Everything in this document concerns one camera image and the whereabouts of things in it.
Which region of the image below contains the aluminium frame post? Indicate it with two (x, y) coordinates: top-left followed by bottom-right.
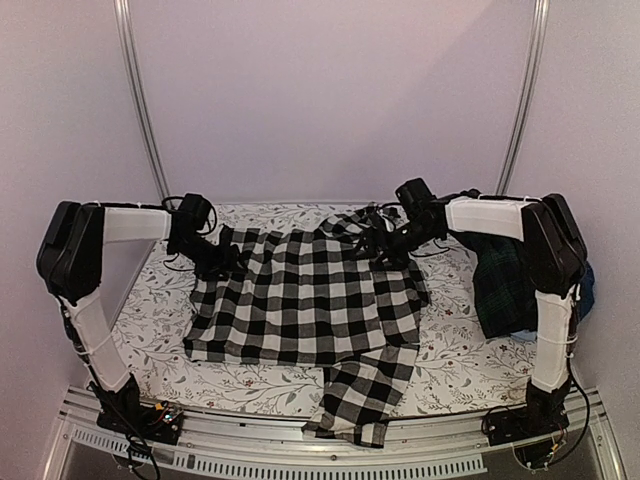
(495, 0), (550, 195)
(113, 0), (170, 199)

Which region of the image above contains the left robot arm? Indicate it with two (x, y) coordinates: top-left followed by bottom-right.
(36, 194), (246, 434)

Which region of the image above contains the dark green plaid garment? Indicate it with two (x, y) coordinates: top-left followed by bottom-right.
(452, 232), (538, 339)

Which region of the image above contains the light blue garment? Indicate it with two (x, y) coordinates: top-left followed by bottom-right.
(510, 329), (537, 343)

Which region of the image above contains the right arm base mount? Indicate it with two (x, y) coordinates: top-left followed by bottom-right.
(481, 406), (569, 446)

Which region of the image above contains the left aluminium frame post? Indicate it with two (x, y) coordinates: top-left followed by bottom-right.
(113, 0), (170, 199)

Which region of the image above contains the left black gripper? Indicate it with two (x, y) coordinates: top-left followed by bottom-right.
(170, 232), (249, 281)

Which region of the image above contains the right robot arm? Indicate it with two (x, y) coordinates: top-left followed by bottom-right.
(365, 178), (587, 436)

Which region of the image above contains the right aluminium frame post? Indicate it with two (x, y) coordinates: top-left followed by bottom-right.
(495, 0), (550, 195)

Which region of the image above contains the front aluminium rail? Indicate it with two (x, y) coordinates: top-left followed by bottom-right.
(42, 387), (631, 479)

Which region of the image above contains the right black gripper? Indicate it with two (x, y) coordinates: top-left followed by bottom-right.
(352, 217), (443, 269)

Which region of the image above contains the black white checkered shirt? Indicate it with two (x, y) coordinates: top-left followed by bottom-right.
(183, 206), (429, 448)

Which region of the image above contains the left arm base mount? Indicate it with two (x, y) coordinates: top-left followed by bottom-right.
(97, 401), (184, 445)

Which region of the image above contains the floral patterned table mat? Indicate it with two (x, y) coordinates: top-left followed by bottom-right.
(94, 202), (569, 419)

